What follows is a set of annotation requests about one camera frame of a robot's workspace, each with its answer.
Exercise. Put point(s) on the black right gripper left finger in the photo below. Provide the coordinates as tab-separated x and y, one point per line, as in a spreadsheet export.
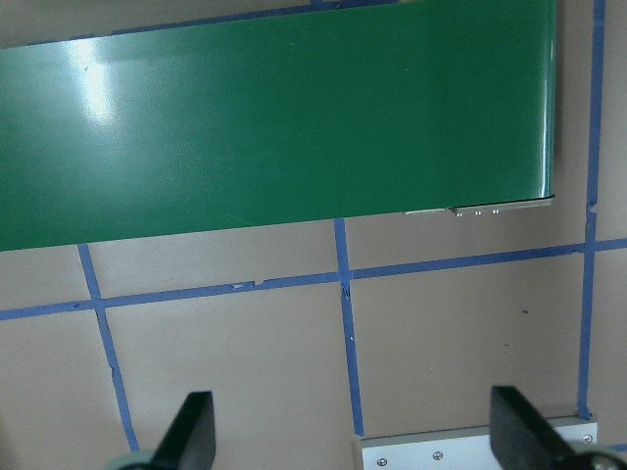
191	441

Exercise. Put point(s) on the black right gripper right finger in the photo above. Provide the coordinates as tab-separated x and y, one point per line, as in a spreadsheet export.
520	437

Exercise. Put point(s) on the green conveyor belt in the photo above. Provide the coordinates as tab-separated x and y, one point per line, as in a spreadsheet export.
394	108

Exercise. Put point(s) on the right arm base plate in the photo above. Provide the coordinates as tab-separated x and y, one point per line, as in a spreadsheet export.
461	448

